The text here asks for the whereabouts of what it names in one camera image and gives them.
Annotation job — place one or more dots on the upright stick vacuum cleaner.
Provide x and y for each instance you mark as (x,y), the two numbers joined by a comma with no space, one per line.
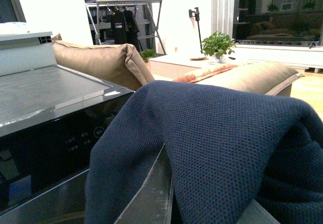
(194,16)

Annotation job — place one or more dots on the white tv console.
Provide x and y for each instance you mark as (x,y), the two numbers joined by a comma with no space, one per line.
(302,58)

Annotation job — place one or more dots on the black flat screen television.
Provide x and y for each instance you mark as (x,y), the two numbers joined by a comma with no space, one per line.
(278,22)

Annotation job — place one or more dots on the metal clothes drying rack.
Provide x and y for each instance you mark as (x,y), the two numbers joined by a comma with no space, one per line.
(97,24)

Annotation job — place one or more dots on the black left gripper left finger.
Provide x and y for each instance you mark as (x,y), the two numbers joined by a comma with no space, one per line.
(153,203)

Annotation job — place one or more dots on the white low coffee table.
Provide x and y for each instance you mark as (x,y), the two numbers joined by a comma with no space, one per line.
(172,66)

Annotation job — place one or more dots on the dark navy knit garment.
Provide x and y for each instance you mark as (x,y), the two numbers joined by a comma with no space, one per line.
(226,148)

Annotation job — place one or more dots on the green potted plant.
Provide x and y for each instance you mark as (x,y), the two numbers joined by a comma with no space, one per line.
(217,46)

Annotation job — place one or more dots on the beige leather sofa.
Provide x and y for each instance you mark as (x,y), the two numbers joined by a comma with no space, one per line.
(123,65)

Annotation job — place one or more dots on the orange throw cushion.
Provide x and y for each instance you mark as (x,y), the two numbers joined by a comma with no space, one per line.
(204,73)

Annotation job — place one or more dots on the black hanging garment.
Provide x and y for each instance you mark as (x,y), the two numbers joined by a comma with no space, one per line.
(124,28)

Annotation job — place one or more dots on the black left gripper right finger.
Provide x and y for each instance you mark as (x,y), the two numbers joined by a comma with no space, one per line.
(254,213)

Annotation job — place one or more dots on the grey front-load washing machine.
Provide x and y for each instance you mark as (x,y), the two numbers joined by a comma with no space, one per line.
(50,120)

